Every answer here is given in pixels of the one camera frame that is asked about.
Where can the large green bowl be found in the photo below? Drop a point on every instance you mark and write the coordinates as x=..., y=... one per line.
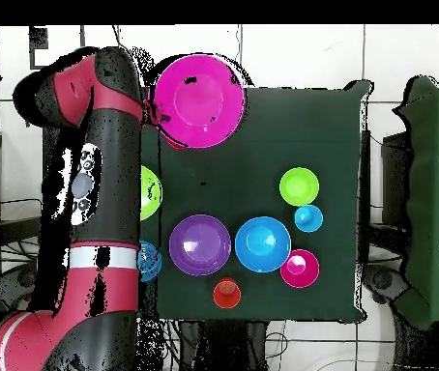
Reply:
x=150, y=193

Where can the large pink bowl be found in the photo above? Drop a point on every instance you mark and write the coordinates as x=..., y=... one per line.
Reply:
x=200, y=100

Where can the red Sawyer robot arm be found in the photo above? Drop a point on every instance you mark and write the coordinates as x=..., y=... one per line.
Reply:
x=99, y=193

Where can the purple bowl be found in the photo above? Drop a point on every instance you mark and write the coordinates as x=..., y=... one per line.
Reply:
x=200, y=245

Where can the large blue bowl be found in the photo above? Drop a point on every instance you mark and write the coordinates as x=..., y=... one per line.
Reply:
x=263, y=244

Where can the small green bowl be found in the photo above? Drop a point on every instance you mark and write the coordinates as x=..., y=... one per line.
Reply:
x=299, y=186

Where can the orange cup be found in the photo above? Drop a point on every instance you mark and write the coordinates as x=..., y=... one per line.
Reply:
x=227, y=293

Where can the blue cup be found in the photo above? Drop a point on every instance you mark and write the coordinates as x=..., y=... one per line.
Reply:
x=308, y=218

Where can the small blue bowl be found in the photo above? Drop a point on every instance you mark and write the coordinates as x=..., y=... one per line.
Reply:
x=150, y=261

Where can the small pinkish red bowl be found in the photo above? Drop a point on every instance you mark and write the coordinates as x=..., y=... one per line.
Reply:
x=300, y=268

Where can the black equipment base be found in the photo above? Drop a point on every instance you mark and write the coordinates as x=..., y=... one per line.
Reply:
x=14, y=282
x=382, y=280

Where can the black metal stand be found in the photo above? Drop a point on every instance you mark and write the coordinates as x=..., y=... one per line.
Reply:
x=393, y=162
x=14, y=230

